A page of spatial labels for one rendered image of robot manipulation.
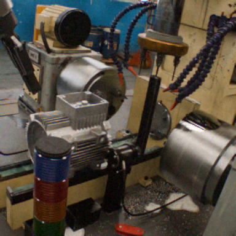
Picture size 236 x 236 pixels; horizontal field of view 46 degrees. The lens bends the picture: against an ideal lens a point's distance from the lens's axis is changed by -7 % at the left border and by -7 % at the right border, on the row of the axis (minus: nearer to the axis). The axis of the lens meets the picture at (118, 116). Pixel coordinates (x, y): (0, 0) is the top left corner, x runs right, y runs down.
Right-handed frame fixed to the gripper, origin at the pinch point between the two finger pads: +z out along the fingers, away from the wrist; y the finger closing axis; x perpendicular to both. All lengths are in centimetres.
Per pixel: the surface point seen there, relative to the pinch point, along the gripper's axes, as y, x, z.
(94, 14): 506, -332, 221
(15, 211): -12.9, 24.9, 23.3
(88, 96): -2.5, -13.4, 14.8
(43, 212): -37.7, 18.0, 0.9
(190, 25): -3, -65, 14
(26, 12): 530, -185, 145
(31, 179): -2.7, 15.7, 27.1
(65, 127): -9.7, -0.5, 12.9
